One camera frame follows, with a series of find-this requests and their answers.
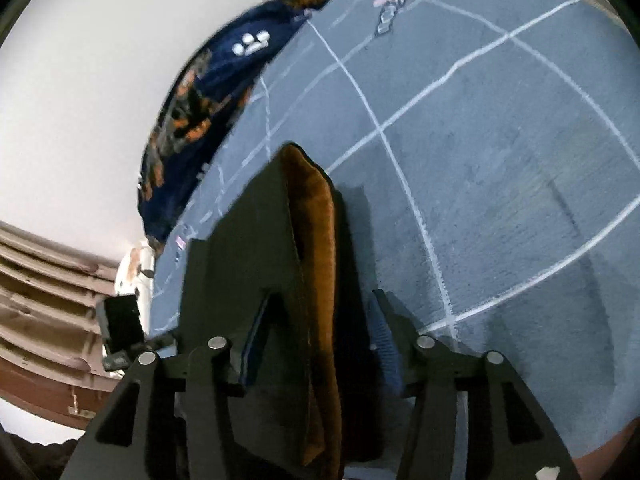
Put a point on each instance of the black pants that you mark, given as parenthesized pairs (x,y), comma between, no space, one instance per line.
(277,277)

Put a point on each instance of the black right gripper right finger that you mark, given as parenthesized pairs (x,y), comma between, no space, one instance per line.
(508,434)

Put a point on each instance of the brown wooden bed frame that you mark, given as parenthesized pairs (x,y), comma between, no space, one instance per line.
(65,404)

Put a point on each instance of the blue grid bed sheet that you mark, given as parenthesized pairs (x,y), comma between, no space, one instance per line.
(488,155)

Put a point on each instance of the navy dog print blanket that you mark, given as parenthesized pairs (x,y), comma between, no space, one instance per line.
(203,105)

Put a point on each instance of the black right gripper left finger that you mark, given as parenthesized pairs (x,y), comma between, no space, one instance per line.
(169,419)

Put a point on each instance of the beige pink curtain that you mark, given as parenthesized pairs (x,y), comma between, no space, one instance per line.
(49,294)

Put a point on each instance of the white floral pillow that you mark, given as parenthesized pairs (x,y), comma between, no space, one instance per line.
(135,276)

